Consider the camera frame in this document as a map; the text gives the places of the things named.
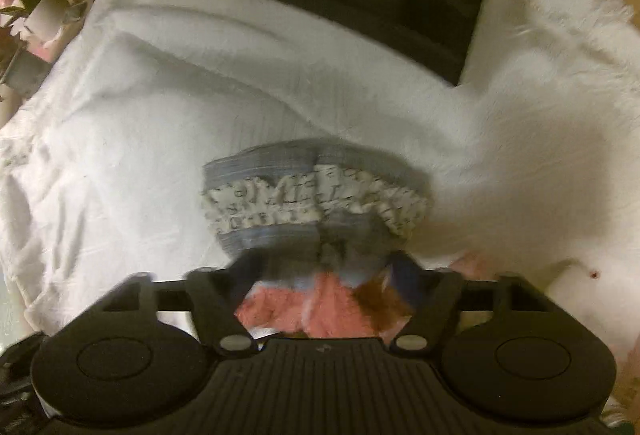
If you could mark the brown cloth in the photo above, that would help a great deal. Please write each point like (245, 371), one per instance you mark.
(375, 300)

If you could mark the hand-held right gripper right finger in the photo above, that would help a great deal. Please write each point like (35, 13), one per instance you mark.
(402, 276)

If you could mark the blue grey patterned knit sock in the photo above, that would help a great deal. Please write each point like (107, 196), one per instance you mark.
(300, 200)

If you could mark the pink fuzzy cloth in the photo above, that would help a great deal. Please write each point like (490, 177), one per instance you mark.
(325, 310)

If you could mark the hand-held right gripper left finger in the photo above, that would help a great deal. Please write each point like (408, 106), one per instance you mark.
(247, 272)

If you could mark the white furry blanket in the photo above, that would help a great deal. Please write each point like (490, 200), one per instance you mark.
(150, 115)

